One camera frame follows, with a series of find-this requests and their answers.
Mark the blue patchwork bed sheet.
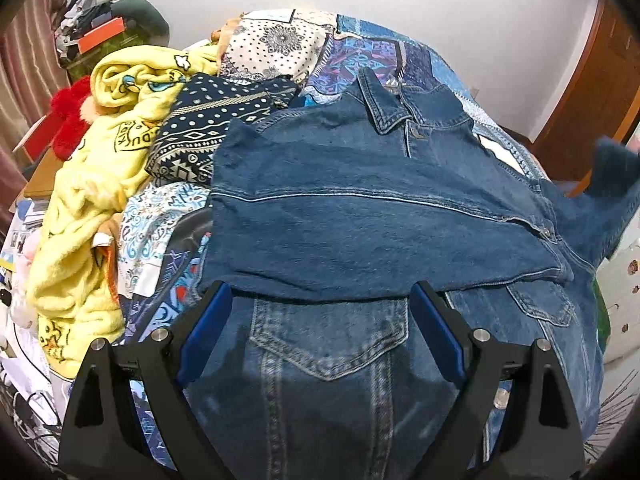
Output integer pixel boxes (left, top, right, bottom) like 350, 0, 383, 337
117, 10, 551, 471

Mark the red plush toy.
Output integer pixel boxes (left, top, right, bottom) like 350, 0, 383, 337
49, 76, 96, 161

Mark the white dotted patterned pillow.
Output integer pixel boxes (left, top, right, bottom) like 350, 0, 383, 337
217, 10, 337, 83

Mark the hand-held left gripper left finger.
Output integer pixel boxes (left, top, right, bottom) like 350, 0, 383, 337
58, 280, 234, 480

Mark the navy patterned cloth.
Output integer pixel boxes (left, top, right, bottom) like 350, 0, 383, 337
146, 73, 301, 187

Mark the blue denim jacket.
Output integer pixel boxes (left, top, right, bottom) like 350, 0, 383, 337
186, 66, 640, 480

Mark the pile of folded clothes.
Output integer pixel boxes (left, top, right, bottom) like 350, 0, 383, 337
54, 0, 119, 56

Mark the red cardboard box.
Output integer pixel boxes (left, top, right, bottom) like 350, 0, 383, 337
12, 112, 63, 165

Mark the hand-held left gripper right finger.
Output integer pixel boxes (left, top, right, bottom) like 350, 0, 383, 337
409, 280, 586, 480

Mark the wooden door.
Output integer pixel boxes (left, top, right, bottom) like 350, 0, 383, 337
531, 0, 640, 182

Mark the pink striped curtain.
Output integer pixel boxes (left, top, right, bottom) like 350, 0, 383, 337
0, 0, 78, 231

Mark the orange box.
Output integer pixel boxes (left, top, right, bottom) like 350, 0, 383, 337
76, 17, 126, 55

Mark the yellow fleece blanket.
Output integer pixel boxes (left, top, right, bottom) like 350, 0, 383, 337
25, 45, 221, 380

